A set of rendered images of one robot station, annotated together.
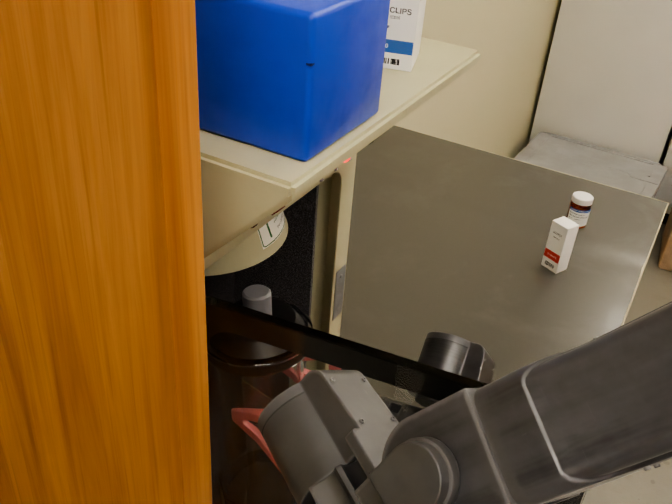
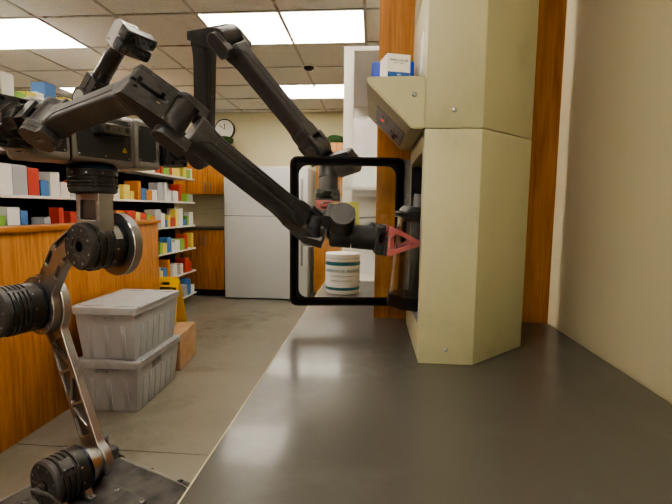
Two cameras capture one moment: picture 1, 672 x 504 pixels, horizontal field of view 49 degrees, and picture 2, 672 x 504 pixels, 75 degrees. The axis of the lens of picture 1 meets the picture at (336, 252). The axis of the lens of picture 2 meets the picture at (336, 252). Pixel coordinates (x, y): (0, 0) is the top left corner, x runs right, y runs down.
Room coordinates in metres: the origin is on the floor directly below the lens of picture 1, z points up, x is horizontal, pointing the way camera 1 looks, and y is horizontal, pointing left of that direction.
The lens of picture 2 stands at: (1.45, -0.50, 1.25)
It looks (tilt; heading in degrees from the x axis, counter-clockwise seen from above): 6 degrees down; 158
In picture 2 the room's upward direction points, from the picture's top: 1 degrees clockwise
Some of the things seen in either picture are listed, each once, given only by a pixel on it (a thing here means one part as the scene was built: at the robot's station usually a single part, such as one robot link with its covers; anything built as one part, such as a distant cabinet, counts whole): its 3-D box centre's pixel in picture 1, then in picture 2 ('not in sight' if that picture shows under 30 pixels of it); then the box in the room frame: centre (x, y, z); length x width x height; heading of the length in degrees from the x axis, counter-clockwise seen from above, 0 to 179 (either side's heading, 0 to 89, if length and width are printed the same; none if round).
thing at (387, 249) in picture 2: not in sight; (398, 241); (0.57, 0.01, 1.18); 0.09 x 0.07 x 0.07; 67
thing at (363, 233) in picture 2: not in sight; (366, 237); (0.51, -0.04, 1.19); 0.10 x 0.07 x 0.07; 157
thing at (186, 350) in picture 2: not in sight; (169, 344); (-2.23, -0.45, 0.14); 0.41 x 0.32 x 0.28; 159
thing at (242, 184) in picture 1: (336, 144); (392, 119); (0.54, 0.01, 1.46); 0.32 x 0.11 x 0.10; 153
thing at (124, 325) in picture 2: not in sight; (131, 321); (-1.67, -0.69, 0.49); 0.60 x 0.42 x 0.33; 153
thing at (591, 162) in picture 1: (581, 194); not in sight; (3.02, -1.10, 0.17); 0.60 x 0.42 x 0.33; 61
